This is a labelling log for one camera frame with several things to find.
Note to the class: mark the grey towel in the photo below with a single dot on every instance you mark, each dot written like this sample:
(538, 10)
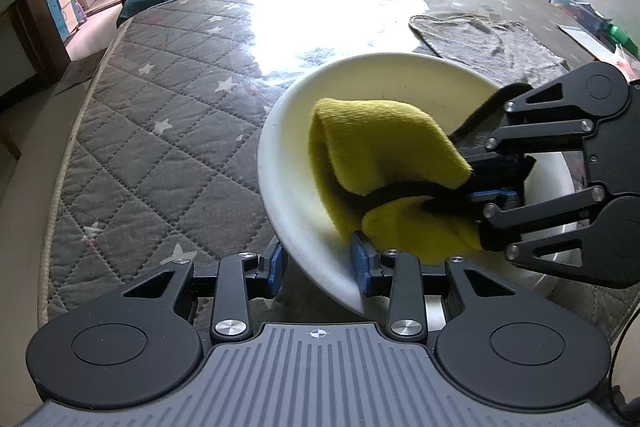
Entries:
(501, 50)

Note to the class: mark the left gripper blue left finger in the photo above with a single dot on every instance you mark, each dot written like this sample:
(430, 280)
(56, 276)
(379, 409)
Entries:
(241, 278)

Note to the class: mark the blue toy cabinet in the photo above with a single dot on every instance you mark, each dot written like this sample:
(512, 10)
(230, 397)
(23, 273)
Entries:
(68, 16)

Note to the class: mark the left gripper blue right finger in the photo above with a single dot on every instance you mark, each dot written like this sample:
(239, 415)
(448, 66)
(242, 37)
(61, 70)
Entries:
(397, 276)

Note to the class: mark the white paper sheet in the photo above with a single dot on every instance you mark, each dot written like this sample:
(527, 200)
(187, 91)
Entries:
(587, 41)

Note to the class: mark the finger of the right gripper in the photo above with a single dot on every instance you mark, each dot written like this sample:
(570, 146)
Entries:
(525, 141)
(502, 219)

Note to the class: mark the grey quilted table cover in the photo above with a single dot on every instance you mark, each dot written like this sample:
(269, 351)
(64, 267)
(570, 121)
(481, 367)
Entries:
(161, 161)

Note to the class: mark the white ceramic bowl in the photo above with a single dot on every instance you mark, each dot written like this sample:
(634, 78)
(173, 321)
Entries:
(447, 91)

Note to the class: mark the clear plastic storage box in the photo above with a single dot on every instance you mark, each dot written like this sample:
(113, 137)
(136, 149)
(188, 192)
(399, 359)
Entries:
(584, 14)

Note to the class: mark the yellow and black cleaning cloth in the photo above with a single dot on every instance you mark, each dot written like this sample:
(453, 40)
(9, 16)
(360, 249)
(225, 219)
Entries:
(388, 170)

